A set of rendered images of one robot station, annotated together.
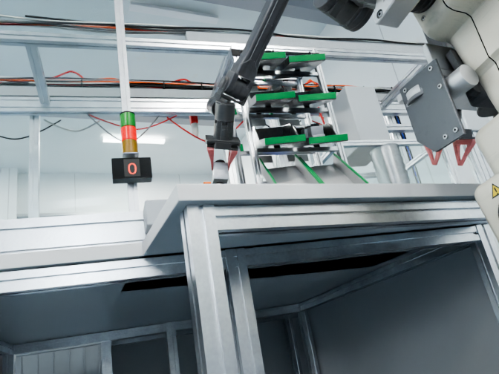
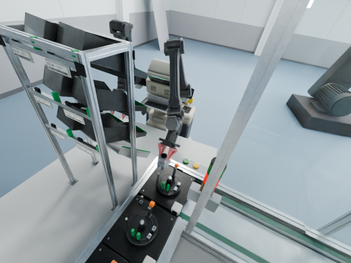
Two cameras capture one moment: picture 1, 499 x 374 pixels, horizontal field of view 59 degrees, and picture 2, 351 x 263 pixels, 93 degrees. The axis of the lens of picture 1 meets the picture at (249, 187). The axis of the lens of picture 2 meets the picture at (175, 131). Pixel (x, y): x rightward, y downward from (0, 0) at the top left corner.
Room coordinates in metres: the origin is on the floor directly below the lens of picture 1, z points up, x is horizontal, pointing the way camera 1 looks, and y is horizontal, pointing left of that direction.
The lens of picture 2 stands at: (1.62, 0.47, 1.80)
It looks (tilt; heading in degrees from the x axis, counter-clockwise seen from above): 40 degrees down; 220
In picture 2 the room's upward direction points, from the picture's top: 9 degrees clockwise
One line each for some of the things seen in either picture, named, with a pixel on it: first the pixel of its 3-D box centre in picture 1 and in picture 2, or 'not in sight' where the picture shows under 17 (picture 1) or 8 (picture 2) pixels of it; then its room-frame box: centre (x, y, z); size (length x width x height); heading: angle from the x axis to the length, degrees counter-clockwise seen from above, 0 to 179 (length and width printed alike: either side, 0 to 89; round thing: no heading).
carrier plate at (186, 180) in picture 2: not in sight; (168, 186); (1.21, 0.14, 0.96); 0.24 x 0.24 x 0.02; 19
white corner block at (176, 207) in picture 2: not in sight; (176, 208); (1.27, 0.27, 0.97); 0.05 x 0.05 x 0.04; 19
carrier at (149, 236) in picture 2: not in sight; (141, 224); (1.46, 0.23, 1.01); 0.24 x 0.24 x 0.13; 19
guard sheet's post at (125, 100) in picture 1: (126, 108); (221, 160); (1.29, 0.37, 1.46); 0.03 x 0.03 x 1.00; 19
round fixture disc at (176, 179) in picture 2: not in sight; (168, 183); (1.21, 0.14, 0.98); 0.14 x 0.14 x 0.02
